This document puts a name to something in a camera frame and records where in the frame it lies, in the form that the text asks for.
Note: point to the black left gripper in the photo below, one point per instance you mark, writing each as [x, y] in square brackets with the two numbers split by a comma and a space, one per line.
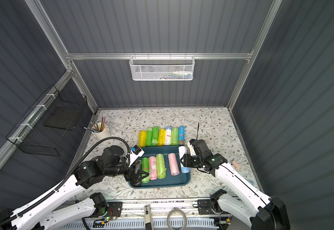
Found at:
[131, 174]

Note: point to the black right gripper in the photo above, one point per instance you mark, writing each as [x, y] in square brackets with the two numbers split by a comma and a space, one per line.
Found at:
[193, 160]

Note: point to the pink trash bag roll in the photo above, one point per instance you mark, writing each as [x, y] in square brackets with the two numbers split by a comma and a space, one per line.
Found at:
[152, 168]
[173, 165]

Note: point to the pale green trash bag roll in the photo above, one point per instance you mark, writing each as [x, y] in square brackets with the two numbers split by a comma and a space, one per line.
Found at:
[161, 168]

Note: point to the bright green trash bag roll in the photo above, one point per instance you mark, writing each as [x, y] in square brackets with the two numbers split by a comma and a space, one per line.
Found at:
[149, 137]

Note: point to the yellow trash bag roll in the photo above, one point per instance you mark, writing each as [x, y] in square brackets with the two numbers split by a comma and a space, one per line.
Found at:
[161, 137]
[142, 138]

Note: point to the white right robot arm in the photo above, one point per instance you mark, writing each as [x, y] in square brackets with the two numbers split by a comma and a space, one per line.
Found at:
[253, 207]

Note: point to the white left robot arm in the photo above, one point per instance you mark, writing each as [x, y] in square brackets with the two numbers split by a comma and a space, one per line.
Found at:
[42, 212]

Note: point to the teal plastic storage box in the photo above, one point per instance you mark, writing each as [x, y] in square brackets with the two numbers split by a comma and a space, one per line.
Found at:
[181, 179]

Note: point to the white blue trash bag roll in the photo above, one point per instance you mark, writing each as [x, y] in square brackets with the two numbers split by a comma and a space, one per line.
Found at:
[168, 132]

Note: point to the light green trash bag roll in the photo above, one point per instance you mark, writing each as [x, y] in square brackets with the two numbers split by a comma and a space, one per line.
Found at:
[174, 136]

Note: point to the dark green trash bag roll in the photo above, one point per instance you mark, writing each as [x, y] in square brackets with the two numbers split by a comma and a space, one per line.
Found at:
[155, 134]

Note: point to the grey handheld device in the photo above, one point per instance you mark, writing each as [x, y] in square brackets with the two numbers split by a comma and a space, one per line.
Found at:
[148, 218]

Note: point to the pink eraser block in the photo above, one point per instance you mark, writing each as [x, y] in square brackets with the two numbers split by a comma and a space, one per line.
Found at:
[236, 165]

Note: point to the white pen cup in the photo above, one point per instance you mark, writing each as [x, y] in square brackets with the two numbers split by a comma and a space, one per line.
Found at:
[99, 130]

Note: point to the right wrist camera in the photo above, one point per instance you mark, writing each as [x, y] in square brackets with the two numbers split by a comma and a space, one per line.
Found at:
[191, 147]

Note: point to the white wire wall basket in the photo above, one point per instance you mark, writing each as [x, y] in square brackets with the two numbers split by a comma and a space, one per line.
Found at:
[169, 69]

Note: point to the black wire wall basket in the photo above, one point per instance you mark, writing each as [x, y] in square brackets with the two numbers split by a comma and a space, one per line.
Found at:
[47, 128]

